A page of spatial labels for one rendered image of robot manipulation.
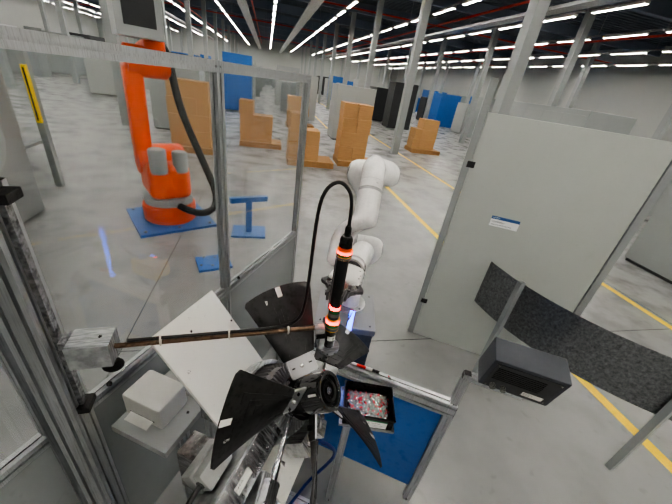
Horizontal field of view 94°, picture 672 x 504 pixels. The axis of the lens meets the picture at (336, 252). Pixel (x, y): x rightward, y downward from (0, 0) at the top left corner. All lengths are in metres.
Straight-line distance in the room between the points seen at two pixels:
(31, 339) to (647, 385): 2.85
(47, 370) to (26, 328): 0.14
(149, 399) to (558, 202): 2.62
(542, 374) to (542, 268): 1.57
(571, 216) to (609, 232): 0.27
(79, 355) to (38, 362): 0.08
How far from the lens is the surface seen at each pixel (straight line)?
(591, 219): 2.80
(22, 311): 0.92
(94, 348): 0.96
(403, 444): 1.94
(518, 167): 2.59
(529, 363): 1.41
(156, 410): 1.36
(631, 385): 2.75
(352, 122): 8.91
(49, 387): 1.07
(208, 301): 1.13
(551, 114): 11.16
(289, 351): 1.03
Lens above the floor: 2.05
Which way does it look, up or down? 29 degrees down
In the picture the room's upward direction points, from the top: 9 degrees clockwise
